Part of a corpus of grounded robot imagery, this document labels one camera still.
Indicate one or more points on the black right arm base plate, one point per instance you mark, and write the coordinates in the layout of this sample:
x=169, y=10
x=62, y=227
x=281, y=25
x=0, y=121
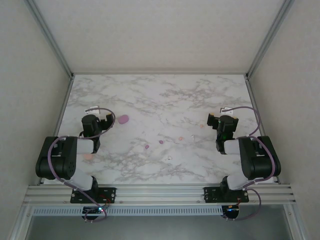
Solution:
x=212, y=193

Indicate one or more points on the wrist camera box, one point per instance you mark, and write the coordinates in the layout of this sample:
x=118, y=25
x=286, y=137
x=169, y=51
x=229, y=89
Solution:
x=227, y=111
x=92, y=109

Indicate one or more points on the purple earbud charging case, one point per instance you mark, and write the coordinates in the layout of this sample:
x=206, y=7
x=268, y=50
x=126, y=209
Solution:
x=123, y=119

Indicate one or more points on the aluminium left lower frame bar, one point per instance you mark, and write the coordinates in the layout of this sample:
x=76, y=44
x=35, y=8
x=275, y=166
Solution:
x=21, y=225

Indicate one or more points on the aluminium left table side rail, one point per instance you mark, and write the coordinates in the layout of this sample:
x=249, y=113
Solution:
x=63, y=105

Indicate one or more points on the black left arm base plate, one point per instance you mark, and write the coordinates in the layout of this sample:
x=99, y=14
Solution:
x=110, y=192

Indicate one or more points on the aluminium right table side rail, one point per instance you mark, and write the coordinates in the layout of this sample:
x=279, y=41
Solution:
x=252, y=95

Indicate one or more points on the aluminium frame bar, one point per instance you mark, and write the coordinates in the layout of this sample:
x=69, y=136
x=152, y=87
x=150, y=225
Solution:
x=293, y=222
x=21, y=225

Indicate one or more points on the aluminium rear table rail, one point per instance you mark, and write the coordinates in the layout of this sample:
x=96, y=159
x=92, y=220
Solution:
x=160, y=73

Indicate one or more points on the aluminium left corner post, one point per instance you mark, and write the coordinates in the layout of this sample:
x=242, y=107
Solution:
x=52, y=37

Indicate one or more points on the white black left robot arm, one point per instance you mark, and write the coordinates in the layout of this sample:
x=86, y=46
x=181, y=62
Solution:
x=62, y=160

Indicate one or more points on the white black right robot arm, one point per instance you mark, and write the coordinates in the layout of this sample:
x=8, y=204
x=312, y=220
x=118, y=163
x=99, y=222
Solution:
x=260, y=160

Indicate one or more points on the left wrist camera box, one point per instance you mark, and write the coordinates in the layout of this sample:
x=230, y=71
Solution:
x=92, y=109

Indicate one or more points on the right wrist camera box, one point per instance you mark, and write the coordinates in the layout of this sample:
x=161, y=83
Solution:
x=227, y=111

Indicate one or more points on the aluminium corner post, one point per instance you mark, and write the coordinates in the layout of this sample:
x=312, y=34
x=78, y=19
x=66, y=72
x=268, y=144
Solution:
x=268, y=37
x=52, y=37

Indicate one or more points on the aluminium mounting rail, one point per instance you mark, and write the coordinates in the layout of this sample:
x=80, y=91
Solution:
x=160, y=192

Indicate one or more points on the pink earbud charging case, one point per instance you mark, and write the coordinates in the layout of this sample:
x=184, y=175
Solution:
x=88, y=157

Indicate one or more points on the aluminium right lower frame bar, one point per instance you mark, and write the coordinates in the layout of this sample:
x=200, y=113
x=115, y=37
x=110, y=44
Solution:
x=293, y=222

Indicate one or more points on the aluminium right corner post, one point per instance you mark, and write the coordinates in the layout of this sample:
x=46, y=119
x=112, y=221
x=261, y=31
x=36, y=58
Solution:
x=268, y=37

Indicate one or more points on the aluminium table side rail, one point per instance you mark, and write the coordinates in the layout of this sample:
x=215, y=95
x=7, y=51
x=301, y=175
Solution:
x=252, y=95
x=63, y=105

